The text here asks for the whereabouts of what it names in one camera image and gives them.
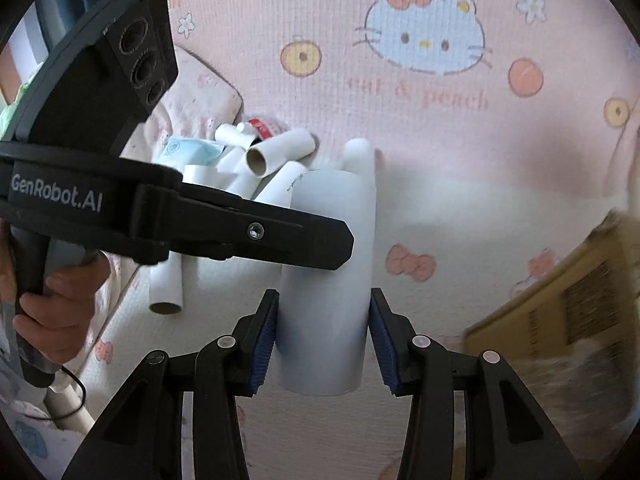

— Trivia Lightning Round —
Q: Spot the large white paper tube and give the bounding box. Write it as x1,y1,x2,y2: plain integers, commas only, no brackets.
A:
276,170,376,396

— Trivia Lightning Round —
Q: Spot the person's left hand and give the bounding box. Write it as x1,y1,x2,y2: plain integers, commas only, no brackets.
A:
12,252,111,365

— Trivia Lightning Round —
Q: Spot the white cardboard tube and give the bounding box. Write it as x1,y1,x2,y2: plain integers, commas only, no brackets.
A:
226,159,262,200
341,138,375,184
215,124,257,151
149,252,183,315
255,162,308,208
245,128,317,178

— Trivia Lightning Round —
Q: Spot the blue tissue pack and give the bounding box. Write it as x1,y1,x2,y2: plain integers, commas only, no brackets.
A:
153,136,226,170

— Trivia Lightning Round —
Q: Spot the green white cloth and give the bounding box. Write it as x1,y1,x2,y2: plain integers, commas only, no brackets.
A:
0,82,29,136

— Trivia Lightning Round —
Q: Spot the red white small packet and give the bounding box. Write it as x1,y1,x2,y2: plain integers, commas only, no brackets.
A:
243,115,290,141

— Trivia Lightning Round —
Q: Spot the pink patterned pillow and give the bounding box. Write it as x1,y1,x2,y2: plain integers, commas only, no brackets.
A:
92,46,244,311

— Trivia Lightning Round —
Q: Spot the cardboard box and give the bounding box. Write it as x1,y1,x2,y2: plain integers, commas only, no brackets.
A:
463,211,640,480

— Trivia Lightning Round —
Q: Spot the pink Hello Kitty mat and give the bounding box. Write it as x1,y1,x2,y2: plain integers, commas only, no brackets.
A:
64,0,640,480

